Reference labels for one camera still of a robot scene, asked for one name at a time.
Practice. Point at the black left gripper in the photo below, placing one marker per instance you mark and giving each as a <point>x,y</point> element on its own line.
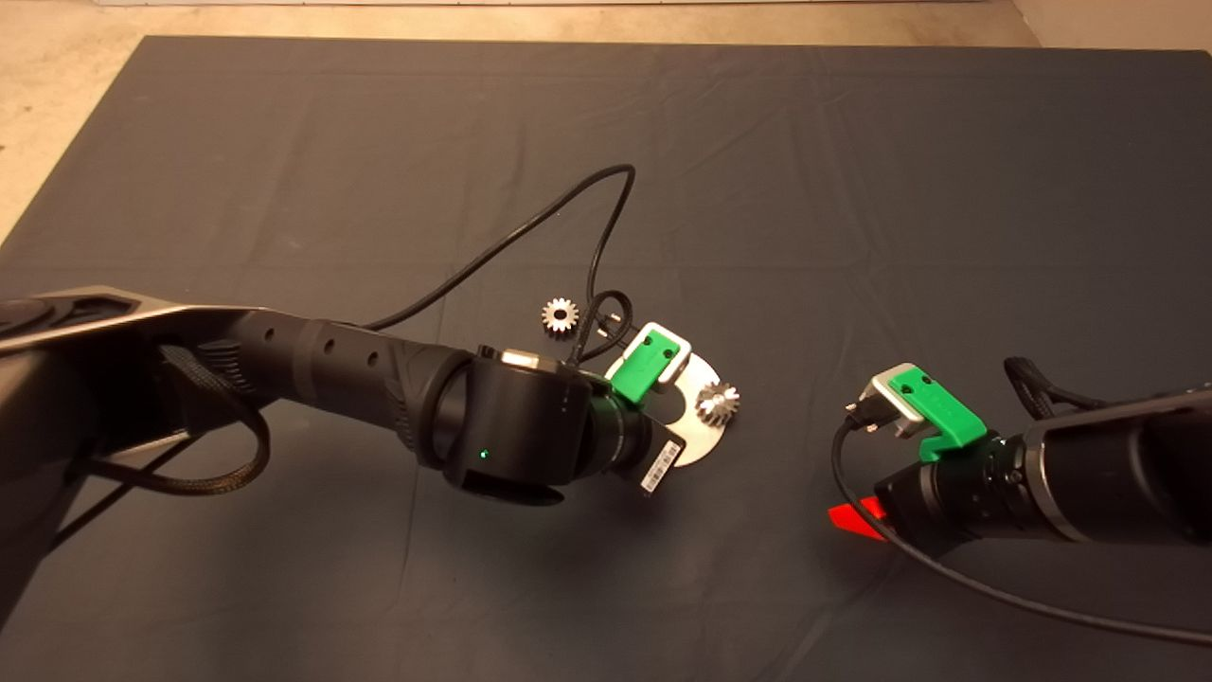
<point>653,459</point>

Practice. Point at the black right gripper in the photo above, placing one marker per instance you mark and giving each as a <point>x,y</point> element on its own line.
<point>961,497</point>

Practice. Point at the small steel planetary gear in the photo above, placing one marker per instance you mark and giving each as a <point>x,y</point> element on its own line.
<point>551,325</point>
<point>717,407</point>

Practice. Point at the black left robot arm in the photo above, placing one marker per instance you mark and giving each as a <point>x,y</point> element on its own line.
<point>341,374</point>

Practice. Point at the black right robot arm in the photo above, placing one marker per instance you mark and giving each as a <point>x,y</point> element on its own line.
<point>1127,474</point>

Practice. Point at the round metal carrier plate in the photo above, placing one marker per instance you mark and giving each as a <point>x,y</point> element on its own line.
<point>705,440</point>

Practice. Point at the dark grey table cloth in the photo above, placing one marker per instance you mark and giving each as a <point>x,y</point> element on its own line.
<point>606,587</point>

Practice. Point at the green left camera mount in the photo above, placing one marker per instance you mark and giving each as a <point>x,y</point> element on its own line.
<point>639,369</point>

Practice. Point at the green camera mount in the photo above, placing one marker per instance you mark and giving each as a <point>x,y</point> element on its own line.
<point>947,412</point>
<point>639,369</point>

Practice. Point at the silver left camera box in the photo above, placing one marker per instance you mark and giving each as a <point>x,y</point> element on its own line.
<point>684,355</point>

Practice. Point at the silver camera box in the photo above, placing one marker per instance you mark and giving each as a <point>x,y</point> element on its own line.
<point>684,355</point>
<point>895,398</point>

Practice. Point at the silver right camera box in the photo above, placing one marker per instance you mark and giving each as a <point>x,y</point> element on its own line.
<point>895,398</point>

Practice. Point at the green right camera mount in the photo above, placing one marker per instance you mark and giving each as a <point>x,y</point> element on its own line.
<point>947,412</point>

